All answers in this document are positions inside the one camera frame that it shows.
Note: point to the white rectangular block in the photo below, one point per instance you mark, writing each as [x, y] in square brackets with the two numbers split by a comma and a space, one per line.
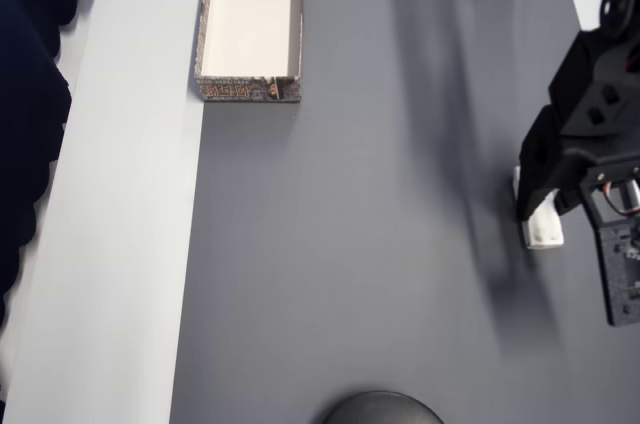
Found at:
[544, 233]

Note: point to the patterned open cardboard box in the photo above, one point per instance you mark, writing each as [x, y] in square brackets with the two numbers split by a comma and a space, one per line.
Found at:
[250, 19]

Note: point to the grey desk mat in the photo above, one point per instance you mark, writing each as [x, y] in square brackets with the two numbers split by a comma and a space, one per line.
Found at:
[350, 244]

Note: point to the dark blue curtain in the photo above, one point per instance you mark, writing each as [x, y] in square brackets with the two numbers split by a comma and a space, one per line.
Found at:
[25, 119]

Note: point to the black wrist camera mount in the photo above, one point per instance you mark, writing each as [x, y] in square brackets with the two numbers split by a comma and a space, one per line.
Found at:
[617, 269]

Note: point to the black round-base camera stand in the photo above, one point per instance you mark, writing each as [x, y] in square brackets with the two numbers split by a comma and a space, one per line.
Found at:
[382, 409]

